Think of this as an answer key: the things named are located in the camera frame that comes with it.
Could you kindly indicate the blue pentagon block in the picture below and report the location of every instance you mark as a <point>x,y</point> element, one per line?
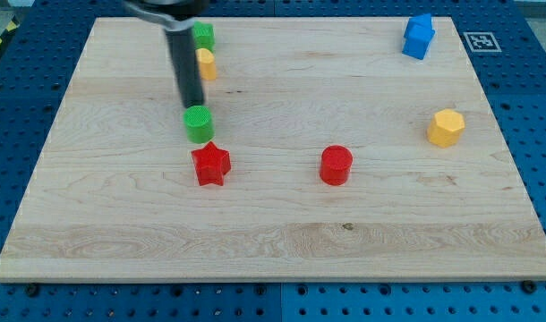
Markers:
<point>422,20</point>

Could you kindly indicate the blue cube block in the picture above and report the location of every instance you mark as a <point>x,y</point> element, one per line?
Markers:
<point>417,41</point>

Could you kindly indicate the red cylinder block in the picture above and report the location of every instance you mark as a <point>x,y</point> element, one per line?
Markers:
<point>335,165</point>

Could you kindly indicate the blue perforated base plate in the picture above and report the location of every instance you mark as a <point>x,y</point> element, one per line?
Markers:
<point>38,61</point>

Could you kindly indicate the yellow hexagon block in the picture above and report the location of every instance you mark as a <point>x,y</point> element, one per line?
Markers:
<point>445,128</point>

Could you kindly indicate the white fiducial marker tag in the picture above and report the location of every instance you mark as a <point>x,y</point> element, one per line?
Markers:
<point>482,42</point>

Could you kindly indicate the green cylinder block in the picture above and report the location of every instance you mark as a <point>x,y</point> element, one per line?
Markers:
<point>198,124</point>

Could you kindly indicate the wooden board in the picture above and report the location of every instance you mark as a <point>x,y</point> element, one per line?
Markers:
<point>114,197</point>

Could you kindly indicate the yellow heart block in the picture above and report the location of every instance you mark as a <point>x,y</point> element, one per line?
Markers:
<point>207,64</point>

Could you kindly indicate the red star block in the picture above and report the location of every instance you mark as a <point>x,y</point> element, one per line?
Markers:
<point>211,164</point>

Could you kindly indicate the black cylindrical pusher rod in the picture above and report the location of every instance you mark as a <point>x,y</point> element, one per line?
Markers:
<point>182,49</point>

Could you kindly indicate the green square block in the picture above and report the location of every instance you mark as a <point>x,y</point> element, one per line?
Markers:
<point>203,34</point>

